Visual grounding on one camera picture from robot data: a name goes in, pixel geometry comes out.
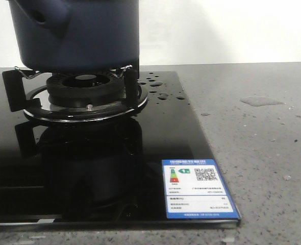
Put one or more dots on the dark blue pot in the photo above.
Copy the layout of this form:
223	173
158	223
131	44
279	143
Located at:
75	36

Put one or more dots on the black pot support grate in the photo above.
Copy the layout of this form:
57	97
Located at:
36	104

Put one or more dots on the black glass gas stove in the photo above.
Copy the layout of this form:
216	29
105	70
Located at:
104	175

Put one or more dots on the black gas burner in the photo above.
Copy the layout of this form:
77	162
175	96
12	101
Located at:
79	90

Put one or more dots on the blue energy label sticker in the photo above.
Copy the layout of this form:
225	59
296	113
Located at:
195	189

